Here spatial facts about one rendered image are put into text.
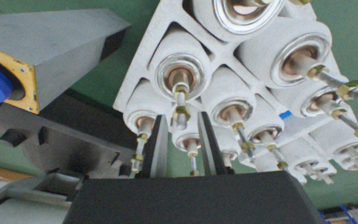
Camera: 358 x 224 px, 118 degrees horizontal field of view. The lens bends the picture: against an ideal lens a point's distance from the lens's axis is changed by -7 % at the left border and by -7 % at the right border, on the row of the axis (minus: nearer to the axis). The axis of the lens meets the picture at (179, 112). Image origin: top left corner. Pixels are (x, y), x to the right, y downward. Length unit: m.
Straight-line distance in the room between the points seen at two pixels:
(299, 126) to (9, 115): 0.89
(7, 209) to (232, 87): 0.44
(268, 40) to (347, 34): 0.48
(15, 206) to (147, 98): 0.31
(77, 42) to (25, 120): 0.37
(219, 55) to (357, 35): 0.53
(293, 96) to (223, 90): 0.14
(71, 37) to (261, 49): 0.27
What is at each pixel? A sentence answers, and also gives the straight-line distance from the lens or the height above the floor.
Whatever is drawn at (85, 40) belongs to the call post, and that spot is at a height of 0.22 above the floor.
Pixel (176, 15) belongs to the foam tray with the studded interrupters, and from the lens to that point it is 0.23.
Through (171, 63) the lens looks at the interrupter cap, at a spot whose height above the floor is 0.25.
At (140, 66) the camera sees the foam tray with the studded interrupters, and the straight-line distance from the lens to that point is 0.26.
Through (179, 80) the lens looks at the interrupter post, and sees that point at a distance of 0.16.
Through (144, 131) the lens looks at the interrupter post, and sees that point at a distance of 0.23.
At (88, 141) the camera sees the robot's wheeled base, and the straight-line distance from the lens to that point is 0.50.
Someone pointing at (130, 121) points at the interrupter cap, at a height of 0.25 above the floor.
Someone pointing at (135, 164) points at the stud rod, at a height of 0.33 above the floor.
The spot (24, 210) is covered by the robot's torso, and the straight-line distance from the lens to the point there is 0.38.
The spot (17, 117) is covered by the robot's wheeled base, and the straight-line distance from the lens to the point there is 0.55.
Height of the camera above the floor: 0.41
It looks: 48 degrees down
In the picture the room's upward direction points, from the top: 180 degrees clockwise
